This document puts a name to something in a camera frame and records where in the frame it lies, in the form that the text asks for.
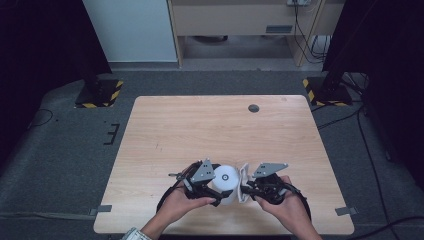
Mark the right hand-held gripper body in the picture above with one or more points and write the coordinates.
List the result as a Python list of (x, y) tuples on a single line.
[(268, 186)]

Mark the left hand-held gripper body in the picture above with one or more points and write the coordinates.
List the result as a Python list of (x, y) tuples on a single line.
[(201, 175)]

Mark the white cloth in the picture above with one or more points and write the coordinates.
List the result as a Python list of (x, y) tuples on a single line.
[(243, 173)]

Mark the person's right hand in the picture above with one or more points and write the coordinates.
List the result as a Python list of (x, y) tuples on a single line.
[(290, 206)]

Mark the person's left hand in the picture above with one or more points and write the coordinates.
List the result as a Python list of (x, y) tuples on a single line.
[(180, 206)]

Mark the grey round table grommet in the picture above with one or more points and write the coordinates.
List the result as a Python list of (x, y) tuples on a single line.
[(253, 108)]

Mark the grey tape strip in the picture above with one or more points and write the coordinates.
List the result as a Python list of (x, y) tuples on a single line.
[(346, 211), (101, 209)]

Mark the striped black stand base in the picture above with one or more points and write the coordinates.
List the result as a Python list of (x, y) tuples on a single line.
[(328, 93), (100, 95)]

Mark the light wooden desk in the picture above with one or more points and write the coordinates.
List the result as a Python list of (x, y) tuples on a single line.
[(233, 16)]

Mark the white cabinet panel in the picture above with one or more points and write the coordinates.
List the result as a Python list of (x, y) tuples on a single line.
[(133, 30)]

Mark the black curtain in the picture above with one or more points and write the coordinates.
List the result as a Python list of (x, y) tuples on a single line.
[(40, 50), (383, 50)]

